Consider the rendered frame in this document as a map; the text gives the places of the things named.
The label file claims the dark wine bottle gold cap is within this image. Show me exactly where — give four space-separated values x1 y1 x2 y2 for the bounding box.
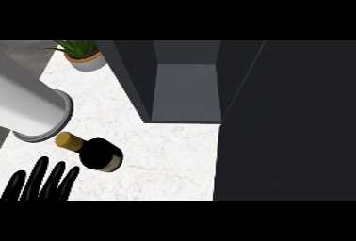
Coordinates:
54 131 125 173

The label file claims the potted green plant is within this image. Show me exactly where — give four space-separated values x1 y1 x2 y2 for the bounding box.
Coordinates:
44 40 107 72

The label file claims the white paper towel roll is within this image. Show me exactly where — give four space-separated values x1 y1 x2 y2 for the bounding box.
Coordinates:
0 51 75 144

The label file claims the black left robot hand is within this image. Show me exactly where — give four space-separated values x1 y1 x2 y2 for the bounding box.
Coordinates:
0 155 82 201

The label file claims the dark grey cabinet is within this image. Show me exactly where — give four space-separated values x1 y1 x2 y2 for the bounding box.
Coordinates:
94 40 267 124

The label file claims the dark grey cabinet door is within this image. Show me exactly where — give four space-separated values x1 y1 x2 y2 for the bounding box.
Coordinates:
212 40 356 201

